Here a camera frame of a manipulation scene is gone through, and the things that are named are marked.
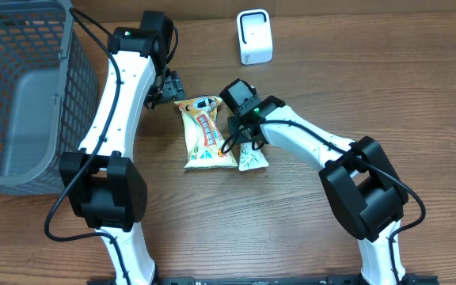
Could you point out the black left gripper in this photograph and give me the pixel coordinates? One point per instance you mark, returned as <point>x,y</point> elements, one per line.
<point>174,89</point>

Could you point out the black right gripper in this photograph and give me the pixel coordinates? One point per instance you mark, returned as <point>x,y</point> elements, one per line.
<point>235,133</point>

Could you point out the white cream tube gold cap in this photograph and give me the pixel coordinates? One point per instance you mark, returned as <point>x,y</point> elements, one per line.
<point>251,159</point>

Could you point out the cream snack bag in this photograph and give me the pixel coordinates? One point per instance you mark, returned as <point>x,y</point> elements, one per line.
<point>203,139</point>

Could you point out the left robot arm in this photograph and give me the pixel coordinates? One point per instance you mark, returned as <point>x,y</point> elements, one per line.
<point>101,181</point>

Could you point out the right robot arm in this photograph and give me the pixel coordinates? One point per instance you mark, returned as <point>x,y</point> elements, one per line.
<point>363,190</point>

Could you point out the grey plastic shopping basket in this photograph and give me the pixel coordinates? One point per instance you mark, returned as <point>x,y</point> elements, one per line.
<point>48,94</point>

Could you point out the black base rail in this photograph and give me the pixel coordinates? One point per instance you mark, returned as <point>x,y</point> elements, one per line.
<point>409,279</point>

